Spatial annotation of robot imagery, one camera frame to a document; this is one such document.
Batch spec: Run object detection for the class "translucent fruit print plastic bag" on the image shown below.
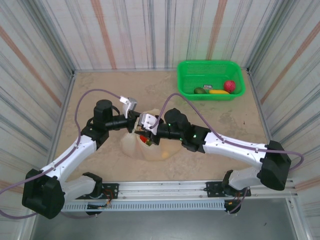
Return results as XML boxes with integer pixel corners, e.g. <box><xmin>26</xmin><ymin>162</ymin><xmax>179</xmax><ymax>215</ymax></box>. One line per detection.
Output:
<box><xmin>120</xmin><ymin>107</ymin><xmax>183</xmax><ymax>162</ymax></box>

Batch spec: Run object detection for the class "aluminium mounting rail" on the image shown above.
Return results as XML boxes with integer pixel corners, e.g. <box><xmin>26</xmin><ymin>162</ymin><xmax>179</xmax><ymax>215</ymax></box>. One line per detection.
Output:
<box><xmin>62</xmin><ymin>177</ymin><xmax>298</xmax><ymax>201</ymax></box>

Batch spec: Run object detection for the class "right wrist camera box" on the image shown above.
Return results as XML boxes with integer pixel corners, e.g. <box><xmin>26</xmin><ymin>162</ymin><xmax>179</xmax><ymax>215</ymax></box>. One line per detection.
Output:
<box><xmin>138</xmin><ymin>112</ymin><xmax>160</xmax><ymax>132</ymax></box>

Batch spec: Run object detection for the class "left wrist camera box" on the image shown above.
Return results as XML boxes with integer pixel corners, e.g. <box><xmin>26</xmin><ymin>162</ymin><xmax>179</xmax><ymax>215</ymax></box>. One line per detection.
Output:
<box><xmin>119</xmin><ymin>96</ymin><xmax>138</xmax><ymax>120</ymax></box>

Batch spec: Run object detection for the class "green plastic basket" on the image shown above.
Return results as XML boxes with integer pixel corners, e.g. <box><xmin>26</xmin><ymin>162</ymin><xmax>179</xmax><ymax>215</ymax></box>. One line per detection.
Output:
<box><xmin>176</xmin><ymin>59</ymin><xmax>247</xmax><ymax>102</ymax></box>

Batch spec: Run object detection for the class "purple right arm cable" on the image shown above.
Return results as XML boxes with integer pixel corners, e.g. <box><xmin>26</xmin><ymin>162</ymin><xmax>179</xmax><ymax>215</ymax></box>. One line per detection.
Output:
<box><xmin>149</xmin><ymin>93</ymin><xmax>305</xmax><ymax>215</ymax></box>

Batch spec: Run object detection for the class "white slotted cable duct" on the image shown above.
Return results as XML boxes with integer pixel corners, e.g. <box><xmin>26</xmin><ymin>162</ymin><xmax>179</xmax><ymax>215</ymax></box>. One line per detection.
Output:
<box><xmin>61</xmin><ymin>201</ymin><xmax>226</xmax><ymax>213</ymax></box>

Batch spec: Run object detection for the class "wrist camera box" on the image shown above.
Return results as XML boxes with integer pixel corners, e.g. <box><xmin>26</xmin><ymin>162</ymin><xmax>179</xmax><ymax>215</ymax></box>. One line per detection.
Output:
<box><xmin>119</xmin><ymin>96</ymin><xmax>138</xmax><ymax>120</ymax></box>
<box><xmin>138</xmin><ymin>112</ymin><xmax>160</xmax><ymax>132</ymax></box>

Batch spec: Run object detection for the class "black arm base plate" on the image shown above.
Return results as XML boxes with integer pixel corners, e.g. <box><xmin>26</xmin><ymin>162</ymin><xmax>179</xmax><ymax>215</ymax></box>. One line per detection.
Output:
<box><xmin>74</xmin><ymin>183</ymin><xmax>120</xmax><ymax>200</ymax></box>
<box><xmin>205</xmin><ymin>181</ymin><xmax>252</xmax><ymax>199</ymax></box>

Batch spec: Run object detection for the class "fake pink red fruit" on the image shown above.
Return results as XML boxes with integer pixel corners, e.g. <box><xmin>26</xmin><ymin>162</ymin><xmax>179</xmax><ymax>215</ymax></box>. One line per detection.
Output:
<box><xmin>223</xmin><ymin>79</ymin><xmax>237</xmax><ymax>93</ymax></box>

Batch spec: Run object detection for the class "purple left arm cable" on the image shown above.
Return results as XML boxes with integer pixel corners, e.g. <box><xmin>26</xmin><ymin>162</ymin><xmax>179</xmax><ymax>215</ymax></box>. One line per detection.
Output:
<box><xmin>0</xmin><ymin>89</ymin><xmax>122</xmax><ymax>220</ymax></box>

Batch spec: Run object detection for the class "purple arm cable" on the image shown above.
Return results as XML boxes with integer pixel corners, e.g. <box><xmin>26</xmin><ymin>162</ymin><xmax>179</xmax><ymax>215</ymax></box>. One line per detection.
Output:
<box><xmin>149</xmin><ymin>93</ymin><xmax>305</xmax><ymax>215</ymax></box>
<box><xmin>0</xmin><ymin>89</ymin><xmax>122</xmax><ymax>220</ymax></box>

